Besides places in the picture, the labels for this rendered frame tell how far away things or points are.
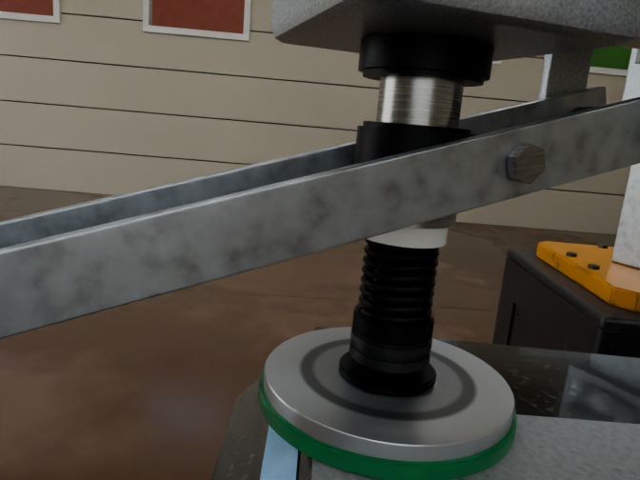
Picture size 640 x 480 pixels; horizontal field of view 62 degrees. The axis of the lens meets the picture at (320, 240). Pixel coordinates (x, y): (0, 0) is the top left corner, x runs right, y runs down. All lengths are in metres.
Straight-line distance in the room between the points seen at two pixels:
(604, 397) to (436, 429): 0.23
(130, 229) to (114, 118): 6.47
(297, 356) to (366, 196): 0.19
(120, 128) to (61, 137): 0.70
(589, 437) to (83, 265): 0.41
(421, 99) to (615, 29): 0.13
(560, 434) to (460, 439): 0.12
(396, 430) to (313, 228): 0.16
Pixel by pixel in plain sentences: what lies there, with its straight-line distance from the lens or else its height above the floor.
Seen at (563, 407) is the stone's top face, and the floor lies 0.82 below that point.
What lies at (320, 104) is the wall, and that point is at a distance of 6.44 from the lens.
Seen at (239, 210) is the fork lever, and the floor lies 1.00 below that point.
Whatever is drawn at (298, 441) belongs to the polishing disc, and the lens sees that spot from 0.41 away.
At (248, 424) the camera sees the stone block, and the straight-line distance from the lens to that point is 0.56.
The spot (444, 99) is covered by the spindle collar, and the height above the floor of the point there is 1.08.
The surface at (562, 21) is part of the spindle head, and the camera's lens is 0.37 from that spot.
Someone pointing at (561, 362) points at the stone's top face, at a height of 0.82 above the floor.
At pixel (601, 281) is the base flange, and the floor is 0.78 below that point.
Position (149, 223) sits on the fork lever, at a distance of 0.33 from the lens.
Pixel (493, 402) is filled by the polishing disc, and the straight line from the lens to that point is 0.47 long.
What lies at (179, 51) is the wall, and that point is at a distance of 6.63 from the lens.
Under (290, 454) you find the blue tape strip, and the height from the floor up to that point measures 0.81.
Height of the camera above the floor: 1.06
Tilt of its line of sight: 12 degrees down
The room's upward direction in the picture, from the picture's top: 5 degrees clockwise
